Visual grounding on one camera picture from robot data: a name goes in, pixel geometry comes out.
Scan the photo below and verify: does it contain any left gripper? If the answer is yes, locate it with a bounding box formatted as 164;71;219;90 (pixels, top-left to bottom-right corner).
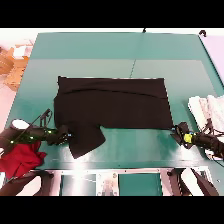
45;124;73;146

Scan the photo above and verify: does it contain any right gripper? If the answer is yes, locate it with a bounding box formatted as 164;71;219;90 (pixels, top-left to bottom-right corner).
170;121;196;150

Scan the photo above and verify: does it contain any black T-shirt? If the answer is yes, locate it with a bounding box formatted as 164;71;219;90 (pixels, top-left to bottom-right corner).
53;75;175;160

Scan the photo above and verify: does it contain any white garment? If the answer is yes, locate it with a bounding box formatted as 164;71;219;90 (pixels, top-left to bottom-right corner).
187;94;224;162

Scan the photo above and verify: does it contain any red garment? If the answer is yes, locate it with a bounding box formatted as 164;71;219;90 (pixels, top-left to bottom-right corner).
0;140;48;181

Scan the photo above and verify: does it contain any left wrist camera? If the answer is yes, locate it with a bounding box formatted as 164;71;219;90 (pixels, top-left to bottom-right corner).
30;108;55;130

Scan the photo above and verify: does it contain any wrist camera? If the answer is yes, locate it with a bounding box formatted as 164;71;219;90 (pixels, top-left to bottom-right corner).
201;119;224;138
30;108;55;130

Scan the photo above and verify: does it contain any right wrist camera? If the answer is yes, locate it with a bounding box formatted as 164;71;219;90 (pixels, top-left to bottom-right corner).
201;119;224;138

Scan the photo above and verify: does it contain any silver frame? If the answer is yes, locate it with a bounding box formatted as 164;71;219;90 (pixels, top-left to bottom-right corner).
0;165;224;197

